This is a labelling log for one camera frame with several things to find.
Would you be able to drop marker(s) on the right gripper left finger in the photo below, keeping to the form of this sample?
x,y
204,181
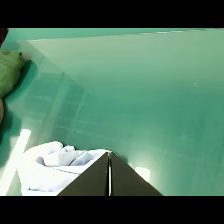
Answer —
x,y
91,181

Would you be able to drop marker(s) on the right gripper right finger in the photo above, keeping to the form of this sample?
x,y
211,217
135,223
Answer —
x,y
128,181

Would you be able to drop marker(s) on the white shirt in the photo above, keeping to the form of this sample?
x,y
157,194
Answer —
x,y
50,170

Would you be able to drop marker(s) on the green garment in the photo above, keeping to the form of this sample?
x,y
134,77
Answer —
x,y
9,71

